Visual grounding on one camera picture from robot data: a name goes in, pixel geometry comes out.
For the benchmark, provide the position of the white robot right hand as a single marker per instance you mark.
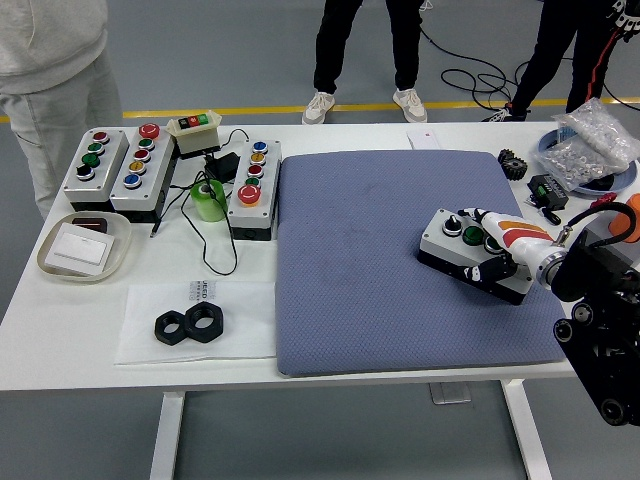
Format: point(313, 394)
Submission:
point(520, 235)

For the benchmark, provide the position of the grey four-button control box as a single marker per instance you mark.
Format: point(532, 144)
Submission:
point(434, 240)
point(112, 155)

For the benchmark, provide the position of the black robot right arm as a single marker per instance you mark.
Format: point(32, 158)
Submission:
point(600, 280)

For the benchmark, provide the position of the grey five-button control box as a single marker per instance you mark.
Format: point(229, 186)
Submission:
point(265, 200)
point(155, 170)

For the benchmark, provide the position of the small black clip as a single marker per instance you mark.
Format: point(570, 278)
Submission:
point(550, 216)

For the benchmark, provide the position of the black module green terminals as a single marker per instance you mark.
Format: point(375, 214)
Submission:
point(547, 190)

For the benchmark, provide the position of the black gear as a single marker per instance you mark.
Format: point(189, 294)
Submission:
point(515, 167)

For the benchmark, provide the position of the small red clip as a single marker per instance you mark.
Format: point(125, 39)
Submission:
point(604, 199)

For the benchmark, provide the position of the clear bag metal parts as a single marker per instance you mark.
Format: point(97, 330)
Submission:
point(575, 160)

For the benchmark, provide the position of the orange cylinder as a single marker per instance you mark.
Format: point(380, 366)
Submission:
point(620, 225)

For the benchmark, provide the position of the blue plate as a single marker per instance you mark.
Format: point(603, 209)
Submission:
point(627, 180)

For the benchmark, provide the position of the white card red mark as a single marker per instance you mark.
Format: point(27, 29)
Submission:
point(422, 139)

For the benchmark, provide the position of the blue-grey padded mat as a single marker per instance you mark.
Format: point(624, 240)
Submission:
point(360, 250)

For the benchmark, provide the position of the person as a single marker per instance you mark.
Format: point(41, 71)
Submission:
point(540, 60)
point(50, 50)
point(330, 50)

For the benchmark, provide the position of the white table leg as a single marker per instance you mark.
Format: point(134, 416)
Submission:
point(525, 430)
point(167, 440)

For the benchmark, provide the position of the black power adapter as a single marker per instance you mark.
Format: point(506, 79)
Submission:
point(225, 165)

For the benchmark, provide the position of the green tape roll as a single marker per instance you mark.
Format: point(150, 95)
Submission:
point(212, 205)

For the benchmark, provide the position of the black hex nut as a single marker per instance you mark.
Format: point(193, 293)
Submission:
point(219, 325)
point(160, 332)

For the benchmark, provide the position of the translucent shallow tray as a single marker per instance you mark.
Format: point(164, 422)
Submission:
point(119, 240)

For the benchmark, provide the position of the grey under-table bracket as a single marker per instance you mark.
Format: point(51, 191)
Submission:
point(450, 394)

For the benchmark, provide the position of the cream three-button switch box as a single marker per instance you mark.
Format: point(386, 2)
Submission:
point(197, 140)

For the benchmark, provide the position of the dark red-black switch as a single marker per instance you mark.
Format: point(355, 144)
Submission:
point(92, 223)

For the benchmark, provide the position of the white wall switch panel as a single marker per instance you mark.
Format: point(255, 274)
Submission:
point(80, 247)

